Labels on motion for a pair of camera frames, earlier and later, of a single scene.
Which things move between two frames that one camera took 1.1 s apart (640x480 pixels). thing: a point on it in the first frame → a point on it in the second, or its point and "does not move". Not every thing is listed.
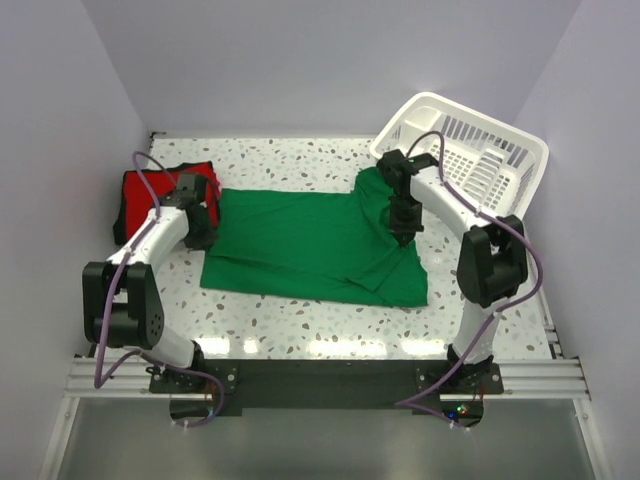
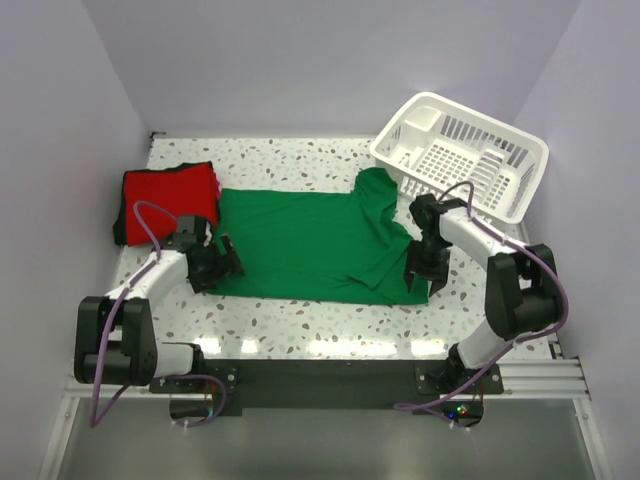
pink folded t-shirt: x=219 y=185 does not move
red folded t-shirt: x=139 y=203 does not move
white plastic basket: x=492 y=164 does not move
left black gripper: x=206 y=241 → x=205 y=282
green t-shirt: x=319 y=242 does not move
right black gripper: x=404 y=232 → x=414 y=265
